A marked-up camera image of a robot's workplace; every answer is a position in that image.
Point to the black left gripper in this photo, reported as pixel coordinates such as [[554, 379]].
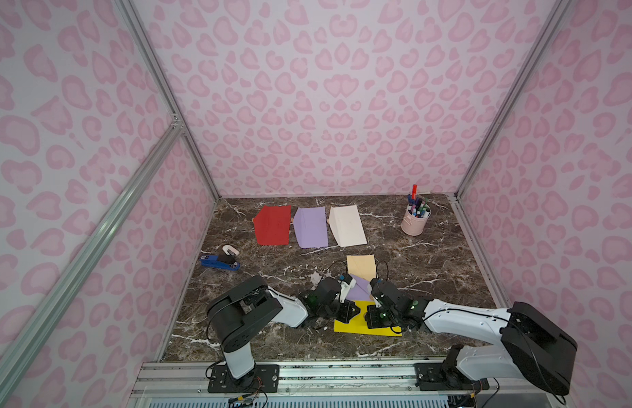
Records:
[[347, 311]]

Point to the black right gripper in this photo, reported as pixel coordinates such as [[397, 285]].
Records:
[[374, 314]]

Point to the yellow envelope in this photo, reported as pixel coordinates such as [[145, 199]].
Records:
[[358, 325]]

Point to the cream white envelope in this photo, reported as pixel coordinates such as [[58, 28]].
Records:
[[346, 226]]

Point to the lilac envelope with butterfly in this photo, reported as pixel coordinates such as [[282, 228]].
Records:
[[311, 227]]

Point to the red envelope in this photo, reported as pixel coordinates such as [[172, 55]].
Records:
[[272, 226]]

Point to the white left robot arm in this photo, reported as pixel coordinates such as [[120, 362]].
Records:
[[239, 315]]

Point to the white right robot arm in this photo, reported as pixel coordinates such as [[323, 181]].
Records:
[[519, 342]]

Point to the tan kraft envelope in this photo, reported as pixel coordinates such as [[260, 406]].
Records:
[[362, 266]]

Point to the pink pen cup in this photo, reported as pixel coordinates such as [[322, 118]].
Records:
[[415, 219]]

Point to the white tape dispenser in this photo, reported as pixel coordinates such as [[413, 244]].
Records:
[[230, 250]]

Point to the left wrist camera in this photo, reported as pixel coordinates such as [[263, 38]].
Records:
[[347, 283]]

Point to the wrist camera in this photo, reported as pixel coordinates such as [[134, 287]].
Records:
[[347, 283], [374, 292]]

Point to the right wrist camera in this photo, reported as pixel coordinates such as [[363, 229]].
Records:
[[374, 292]]

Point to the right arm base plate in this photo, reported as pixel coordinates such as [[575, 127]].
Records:
[[439, 377]]

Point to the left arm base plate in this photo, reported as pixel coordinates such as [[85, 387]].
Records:
[[244, 380]]

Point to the aluminium mounting rail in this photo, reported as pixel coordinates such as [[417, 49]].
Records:
[[327, 383]]

